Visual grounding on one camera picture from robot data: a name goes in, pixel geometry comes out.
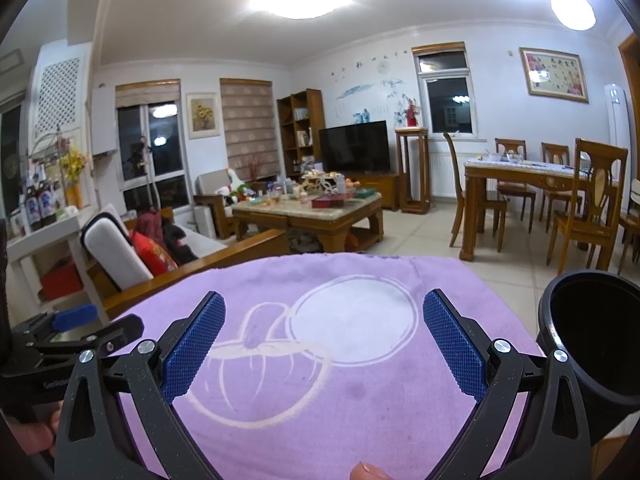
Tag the red cushion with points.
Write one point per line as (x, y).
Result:
(155, 255)

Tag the white lattice panel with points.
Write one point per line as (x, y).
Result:
(57, 95)

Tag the glass balcony door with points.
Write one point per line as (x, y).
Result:
(170, 160)

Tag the wooden dining table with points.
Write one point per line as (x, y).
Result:
(525, 172)

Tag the person's right hand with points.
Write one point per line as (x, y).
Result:
(370, 472)

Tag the framed sunflower painting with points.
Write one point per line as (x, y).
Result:
(202, 115)

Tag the wooden dining chair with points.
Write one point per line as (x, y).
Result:
(510, 147)
(555, 152)
(600, 160)
(452, 170)
(631, 225)

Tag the white standing air conditioner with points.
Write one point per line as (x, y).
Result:
(616, 115)

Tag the wooden coffee table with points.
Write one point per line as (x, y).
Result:
(330, 215)

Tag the beige roman blind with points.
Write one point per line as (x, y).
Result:
(147, 92)

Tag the framed floral picture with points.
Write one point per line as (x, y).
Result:
(552, 75)

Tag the yellow artificial flowers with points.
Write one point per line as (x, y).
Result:
(72, 162)

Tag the purple printed towel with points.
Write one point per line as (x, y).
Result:
(325, 410)

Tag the wooden sofa white cushions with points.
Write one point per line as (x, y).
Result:
(225, 260)

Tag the wooden bookshelf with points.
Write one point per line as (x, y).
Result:
(315, 110)

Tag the black television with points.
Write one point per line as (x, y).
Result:
(355, 147)

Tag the tall wooden plant stand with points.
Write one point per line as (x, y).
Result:
(412, 132)

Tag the white wall boiler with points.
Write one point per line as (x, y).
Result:
(104, 120)

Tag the wooden armchair white cushion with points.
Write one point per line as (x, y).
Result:
(212, 182)

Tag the brown patterned roller blind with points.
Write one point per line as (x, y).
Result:
(250, 125)

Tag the white shelf unit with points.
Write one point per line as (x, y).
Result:
(45, 237)

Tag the red flower vase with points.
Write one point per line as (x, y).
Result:
(411, 119)

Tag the red flat box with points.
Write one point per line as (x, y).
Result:
(327, 201)

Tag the black round bin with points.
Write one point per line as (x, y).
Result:
(600, 385)

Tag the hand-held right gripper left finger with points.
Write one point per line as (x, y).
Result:
(192, 345)

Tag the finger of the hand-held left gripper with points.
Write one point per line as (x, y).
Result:
(120, 332)
(75, 317)

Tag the white framed window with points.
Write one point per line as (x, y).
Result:
(445, 105)

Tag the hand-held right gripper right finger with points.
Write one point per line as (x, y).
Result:
(455, 345)

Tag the plush toy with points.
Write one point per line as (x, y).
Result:
(232, 180)

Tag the white radiator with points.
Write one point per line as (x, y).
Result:
(442, 175)

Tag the brown glass bottle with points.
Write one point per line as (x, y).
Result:
(49, 200)
(34, 205)

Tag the wooden television cabinet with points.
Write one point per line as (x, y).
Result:
(387, 190)

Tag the person's left hand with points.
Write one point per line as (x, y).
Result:
(35, 435)

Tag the dark clothes pile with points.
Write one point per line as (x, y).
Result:
(175, 242)

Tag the wooden door frame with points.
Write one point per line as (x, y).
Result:
(631, 60)

